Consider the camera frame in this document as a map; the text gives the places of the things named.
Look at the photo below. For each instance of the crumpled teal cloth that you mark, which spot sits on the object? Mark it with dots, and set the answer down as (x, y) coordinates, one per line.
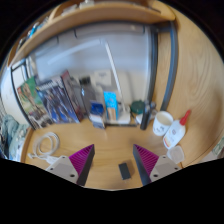
(11, 136)

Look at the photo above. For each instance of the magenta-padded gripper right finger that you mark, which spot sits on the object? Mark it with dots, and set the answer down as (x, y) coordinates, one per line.
(154, 165)

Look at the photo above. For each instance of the green toy box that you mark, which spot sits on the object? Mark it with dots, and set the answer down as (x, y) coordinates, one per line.
(30, 103)

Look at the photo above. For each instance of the green lidded jar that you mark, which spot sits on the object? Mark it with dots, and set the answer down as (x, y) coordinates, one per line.
(137, 106)

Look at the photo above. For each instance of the white glue bottle red cap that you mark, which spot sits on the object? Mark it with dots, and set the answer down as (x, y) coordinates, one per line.
(175, 133)

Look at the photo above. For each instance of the black charger block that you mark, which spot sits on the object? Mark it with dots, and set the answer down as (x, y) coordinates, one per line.
(124, 171)

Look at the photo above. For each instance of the wooden shelf unit with items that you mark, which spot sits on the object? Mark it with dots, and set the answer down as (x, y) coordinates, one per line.
(100, 15)

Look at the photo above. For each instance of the dark blue small box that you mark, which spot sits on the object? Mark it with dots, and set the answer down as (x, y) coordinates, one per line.
(97, 115)

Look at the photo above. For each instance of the dark red model box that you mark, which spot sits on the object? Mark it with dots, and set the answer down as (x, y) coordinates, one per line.
(72, 95)

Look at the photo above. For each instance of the small clear plastic container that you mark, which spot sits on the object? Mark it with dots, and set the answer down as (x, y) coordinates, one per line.
(175, 154)

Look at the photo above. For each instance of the light blue small box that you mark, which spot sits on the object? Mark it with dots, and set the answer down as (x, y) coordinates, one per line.
(110, 105)

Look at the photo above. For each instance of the white desk lamp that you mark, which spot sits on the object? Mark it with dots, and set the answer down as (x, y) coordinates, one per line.
(116, 83)

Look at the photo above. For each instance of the black cylinder bottle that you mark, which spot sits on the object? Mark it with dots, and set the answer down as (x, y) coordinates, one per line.
(145, 116)

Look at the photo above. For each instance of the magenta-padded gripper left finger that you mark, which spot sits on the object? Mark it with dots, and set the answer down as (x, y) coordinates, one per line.
(75, 165)

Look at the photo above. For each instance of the grey upright box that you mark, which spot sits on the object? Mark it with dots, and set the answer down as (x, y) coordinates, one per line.
(89, 95)

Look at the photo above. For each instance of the white cup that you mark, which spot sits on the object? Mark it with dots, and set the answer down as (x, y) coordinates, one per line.
(162, 123)

